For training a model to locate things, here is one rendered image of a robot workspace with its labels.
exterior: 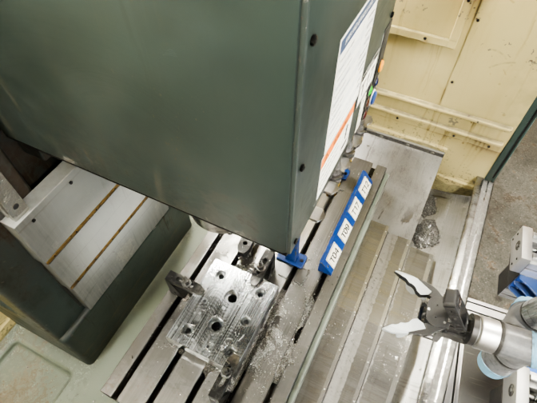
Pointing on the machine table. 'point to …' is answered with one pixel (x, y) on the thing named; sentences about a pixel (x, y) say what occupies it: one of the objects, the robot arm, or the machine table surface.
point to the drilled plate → (213, 286)
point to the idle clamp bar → (245, 248)
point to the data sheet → (350, 68)
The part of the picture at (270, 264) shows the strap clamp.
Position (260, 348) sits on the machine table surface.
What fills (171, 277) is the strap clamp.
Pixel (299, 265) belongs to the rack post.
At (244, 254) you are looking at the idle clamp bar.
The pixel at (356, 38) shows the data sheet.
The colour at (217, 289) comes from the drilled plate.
